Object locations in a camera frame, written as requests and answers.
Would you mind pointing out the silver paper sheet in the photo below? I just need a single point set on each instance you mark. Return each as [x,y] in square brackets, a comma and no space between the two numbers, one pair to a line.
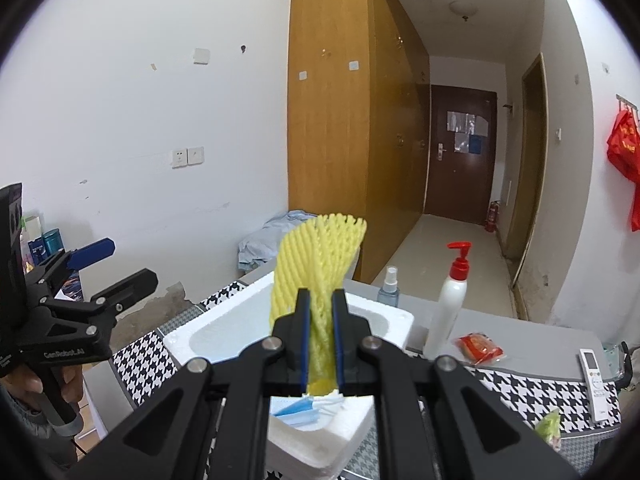
[465,122]

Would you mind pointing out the white wall switch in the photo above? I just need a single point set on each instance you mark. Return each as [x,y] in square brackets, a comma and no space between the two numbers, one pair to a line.
[195,156]

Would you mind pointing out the ceiling lamp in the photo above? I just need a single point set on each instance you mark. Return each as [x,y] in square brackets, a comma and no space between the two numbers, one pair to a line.
[463,9]

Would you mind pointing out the person's left hand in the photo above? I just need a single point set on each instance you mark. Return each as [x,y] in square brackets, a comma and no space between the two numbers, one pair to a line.
[71,385]

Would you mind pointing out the red plastic bag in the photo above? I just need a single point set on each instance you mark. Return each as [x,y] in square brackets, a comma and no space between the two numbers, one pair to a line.
[622,145]
[635,207]

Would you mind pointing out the houndstooth tablecloth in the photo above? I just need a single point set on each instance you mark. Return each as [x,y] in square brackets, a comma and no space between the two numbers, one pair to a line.
[500,395]

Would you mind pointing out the teal can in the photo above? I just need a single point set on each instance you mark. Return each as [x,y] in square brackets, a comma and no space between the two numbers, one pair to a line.
[52,242]

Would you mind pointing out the blue spray bottle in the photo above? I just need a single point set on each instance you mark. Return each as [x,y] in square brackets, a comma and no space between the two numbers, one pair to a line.
[389,292]

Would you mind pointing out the white foam box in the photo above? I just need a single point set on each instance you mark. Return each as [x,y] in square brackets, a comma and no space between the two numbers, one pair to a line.
[225,330]

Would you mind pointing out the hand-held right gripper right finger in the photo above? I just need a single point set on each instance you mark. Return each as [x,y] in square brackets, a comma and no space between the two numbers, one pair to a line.
[339,345]

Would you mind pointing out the red snack packet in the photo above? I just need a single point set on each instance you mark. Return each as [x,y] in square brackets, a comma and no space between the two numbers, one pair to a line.
[480,347]

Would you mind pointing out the yellow foam fruit net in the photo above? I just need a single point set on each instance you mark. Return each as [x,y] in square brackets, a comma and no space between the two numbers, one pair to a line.
[320,250]

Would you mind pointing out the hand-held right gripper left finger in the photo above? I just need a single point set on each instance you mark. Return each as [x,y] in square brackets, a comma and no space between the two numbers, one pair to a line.
[302,345]

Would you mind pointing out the dark brown door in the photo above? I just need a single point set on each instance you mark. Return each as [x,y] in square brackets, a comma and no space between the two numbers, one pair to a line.
[460,185]

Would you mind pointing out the blue paper sheet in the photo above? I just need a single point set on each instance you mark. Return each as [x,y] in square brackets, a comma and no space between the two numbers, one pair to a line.
[476,144]

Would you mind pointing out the blue face mask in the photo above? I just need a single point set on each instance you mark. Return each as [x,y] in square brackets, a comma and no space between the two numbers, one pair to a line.
[300,412]

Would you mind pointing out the white and green box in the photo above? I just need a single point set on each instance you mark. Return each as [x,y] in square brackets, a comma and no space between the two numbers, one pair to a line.
[32,227]

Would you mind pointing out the person's left forearm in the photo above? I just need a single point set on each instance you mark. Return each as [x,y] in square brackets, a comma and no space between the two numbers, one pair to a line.
[27,440]

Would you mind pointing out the pale green packet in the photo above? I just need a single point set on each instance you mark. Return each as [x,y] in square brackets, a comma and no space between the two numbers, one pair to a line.
[610,351]

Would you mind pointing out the square white wall plate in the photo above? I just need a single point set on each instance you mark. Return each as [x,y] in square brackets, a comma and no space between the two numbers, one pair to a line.
[201,56]

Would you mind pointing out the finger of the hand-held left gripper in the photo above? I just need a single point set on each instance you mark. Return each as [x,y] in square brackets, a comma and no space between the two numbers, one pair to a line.
[132,285]
[92,252]

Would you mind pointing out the wooden wardrobe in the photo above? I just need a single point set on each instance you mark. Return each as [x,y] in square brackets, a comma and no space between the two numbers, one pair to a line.
[330,135]

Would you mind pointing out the green plastic wrapper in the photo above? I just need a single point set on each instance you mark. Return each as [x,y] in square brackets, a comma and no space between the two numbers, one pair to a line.
[547,427]

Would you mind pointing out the light wooden side door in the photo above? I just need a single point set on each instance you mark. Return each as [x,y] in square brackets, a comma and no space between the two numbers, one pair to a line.
[530,160]

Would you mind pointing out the white remote control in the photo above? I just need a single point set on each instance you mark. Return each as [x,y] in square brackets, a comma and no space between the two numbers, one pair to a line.
[595,385]

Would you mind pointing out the metal wall hook rack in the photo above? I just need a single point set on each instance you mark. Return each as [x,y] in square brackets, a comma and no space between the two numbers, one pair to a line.
[627,101]

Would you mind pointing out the white wall socket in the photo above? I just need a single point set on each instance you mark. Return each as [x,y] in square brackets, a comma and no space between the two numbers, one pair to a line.
[179,158]

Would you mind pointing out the light blue cloth pile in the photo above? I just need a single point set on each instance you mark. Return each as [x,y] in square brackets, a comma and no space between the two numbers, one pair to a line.
[270,240]

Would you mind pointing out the red fire extinguisher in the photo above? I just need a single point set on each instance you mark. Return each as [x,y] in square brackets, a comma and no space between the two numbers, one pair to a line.
[492,217]

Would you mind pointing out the white pump bottle red cap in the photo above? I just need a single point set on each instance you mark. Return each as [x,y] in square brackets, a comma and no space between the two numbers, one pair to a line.
[447,305]

